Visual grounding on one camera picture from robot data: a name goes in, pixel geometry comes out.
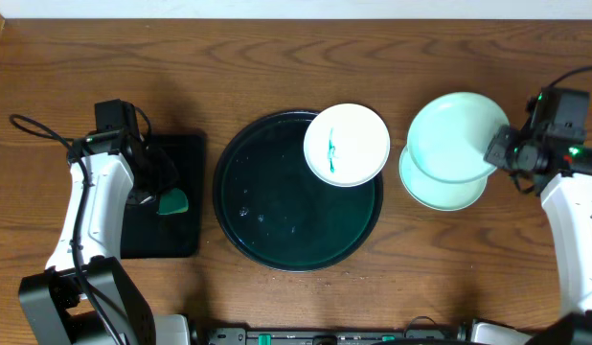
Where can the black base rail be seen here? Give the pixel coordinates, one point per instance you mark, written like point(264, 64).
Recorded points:
point(420, 330)

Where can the mint green plate front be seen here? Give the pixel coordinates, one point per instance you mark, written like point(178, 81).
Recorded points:
point(449, 137)

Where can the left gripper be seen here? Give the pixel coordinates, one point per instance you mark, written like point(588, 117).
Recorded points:
point(158, 179)

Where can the white plate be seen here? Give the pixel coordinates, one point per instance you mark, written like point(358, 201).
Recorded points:
point(346, 145)

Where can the mint green plate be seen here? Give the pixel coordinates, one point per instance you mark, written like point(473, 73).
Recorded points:
point(434, 194)
point(449, 137)

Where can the rectangular black tray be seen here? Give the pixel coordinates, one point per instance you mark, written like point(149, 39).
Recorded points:
point(149, 235)

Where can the round black tray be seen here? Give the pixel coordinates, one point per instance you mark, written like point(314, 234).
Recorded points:
point(276, 211)

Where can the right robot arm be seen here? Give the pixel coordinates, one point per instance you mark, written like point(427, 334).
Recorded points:
point(567, 203)

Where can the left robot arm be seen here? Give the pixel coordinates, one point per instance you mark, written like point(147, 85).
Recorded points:
point(84, 295)

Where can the green sponge cloth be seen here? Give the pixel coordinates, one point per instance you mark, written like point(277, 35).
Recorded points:
point(173, 202)

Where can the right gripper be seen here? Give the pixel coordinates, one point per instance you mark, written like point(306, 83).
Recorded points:
point(495, 153)

